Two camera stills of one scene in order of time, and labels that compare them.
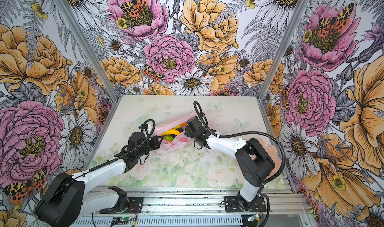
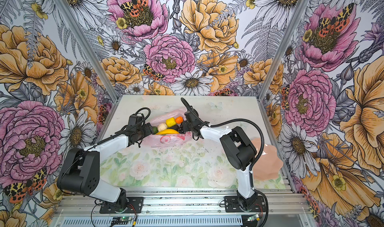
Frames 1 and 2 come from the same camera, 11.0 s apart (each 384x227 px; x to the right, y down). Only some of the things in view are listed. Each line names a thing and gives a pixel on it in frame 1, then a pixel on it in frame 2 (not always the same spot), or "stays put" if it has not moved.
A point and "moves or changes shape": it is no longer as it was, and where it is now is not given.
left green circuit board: [121, 220] stays put
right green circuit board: [253, 217] stays put
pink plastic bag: [183, 139] moves or changes shape
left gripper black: [157, 144] -> [148, 130]
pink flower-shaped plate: [274, 152] stays put
